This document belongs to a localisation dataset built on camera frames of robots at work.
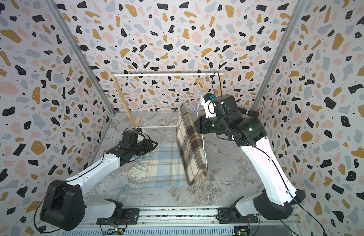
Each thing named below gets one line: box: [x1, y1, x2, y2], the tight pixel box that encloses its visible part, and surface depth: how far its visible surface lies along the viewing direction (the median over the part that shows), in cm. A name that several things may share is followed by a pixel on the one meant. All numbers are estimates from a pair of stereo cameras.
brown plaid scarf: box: [176, 102, 209, 187], surface depth 73 cm
